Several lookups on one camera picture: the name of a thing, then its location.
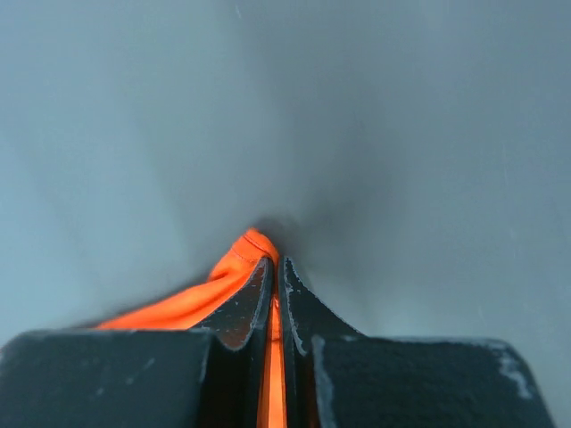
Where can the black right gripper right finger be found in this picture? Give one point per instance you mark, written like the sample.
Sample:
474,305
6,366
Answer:
336,376

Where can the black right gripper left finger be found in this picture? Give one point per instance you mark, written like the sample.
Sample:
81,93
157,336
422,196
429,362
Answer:
206,376

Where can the orange t shirt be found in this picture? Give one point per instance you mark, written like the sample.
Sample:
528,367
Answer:
185,309

